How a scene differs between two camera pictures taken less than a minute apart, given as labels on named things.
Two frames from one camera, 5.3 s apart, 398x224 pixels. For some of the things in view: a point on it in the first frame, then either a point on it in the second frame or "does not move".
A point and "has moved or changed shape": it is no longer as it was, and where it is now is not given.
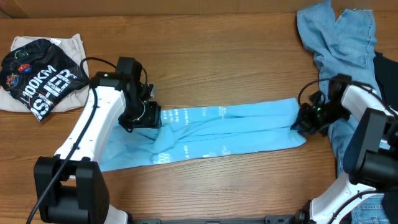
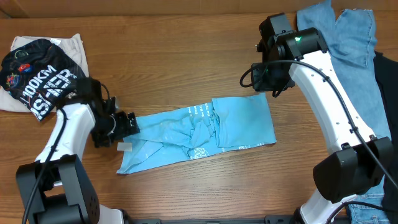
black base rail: [269, 219] does not move
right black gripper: [308, 125] -> [260, 85]
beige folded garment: [73, 45] does not move
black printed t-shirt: [41, 75] does not move
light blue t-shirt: [190, 133] has moved or changed shape
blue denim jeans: [345, 45] does not move
